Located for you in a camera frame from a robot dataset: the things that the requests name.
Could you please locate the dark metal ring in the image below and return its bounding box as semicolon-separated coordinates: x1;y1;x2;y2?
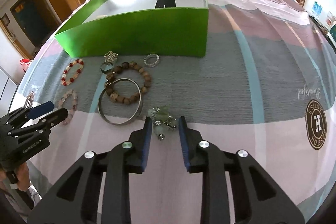
100;62;114;74

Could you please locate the person's left hand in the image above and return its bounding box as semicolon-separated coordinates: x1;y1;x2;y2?
0;161;30;191

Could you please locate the red and white bead bracelet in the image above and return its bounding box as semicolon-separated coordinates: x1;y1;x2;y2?
61;59;84;86

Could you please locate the brown wooden bead bracelet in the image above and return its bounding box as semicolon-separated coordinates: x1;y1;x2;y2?
105;61;153;105

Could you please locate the green cardboard box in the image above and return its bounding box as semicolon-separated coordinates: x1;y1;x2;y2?
54;0;209;58

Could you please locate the clear crystal bead bracelet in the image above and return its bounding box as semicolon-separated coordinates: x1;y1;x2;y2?
144;54;160;67

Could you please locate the green jade charm bracelet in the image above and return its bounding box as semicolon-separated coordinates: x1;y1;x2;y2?
146;106;177;141

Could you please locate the silver metal bangle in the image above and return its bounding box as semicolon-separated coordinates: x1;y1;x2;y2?
98;78;144;125

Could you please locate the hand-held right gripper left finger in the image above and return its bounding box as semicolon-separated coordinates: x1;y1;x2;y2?
28;116;153;224

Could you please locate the red and white bag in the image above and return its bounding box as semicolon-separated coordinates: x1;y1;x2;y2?
20;58;32;72

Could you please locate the red and white wall poster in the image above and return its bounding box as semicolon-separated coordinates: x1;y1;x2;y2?
325;11;336;27

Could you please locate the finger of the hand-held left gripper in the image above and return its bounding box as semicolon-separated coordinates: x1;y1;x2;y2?
0;101;55;125
8;108;69;136

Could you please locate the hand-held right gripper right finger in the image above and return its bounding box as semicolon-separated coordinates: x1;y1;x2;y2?
178;115;306;224

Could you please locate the clear crystal ring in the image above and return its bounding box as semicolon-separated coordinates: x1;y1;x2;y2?
104;51;118;62

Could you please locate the blue wall poster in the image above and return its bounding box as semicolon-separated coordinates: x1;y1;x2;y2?
312;1;324;16

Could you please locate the pink bead bracelet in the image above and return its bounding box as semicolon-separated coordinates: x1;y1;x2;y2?
56;89;78;125

